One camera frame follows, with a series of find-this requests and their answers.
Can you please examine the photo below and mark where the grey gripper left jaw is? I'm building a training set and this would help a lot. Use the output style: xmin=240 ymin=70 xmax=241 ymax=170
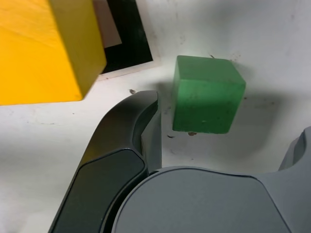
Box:
xmin=47 ymin=90 xmax=163 ymax=233

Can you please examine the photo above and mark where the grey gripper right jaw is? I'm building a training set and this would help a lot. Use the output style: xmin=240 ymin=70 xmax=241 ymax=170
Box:
xmin=110 ymin=125 xmax=311 ymax=233

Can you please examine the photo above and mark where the green cube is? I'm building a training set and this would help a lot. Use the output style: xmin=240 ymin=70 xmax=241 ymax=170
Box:
xmin=172 ymin=55 xmax=247 ymax=134

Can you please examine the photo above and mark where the yellow cube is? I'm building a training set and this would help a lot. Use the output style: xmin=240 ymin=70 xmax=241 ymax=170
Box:
xmin=0 ymin=0 xmax=107 ymax=106

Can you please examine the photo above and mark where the black tape square outline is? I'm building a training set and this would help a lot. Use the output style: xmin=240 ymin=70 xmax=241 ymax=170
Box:
xmin=102 ymin=0 xmax=154 ymax=74

